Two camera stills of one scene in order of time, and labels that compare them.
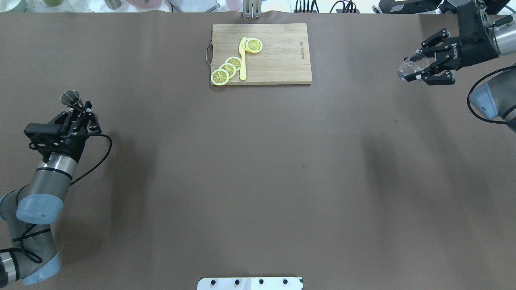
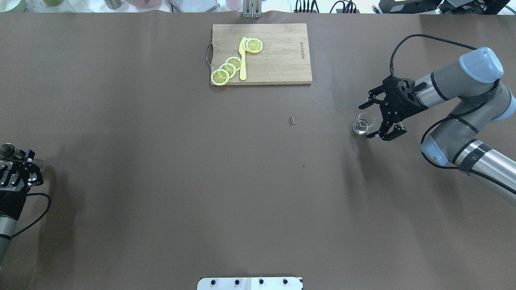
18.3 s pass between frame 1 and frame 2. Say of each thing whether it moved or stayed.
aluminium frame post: stayed
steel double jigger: moved
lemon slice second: stayed
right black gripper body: moved
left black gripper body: moved
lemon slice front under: stayed
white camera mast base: stayed
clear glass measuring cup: moved
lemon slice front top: stayed
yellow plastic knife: stayed
